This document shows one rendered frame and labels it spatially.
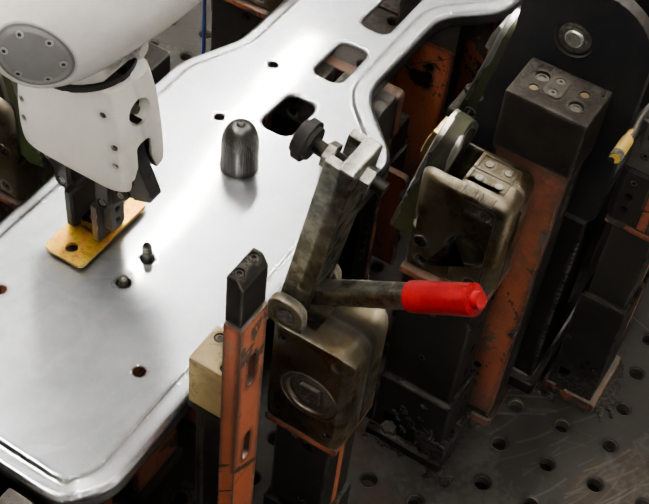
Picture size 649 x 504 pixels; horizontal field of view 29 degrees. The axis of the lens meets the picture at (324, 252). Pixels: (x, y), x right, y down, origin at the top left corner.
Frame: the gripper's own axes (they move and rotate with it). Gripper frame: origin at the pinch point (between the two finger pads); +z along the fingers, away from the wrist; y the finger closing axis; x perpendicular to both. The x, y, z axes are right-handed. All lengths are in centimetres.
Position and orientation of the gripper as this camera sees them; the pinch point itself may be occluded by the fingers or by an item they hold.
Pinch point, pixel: (94, 204)
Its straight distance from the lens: 98.5
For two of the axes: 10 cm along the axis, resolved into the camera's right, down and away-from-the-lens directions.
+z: -0.8, 6.5, 7.6
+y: -8.5, -4.5, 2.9
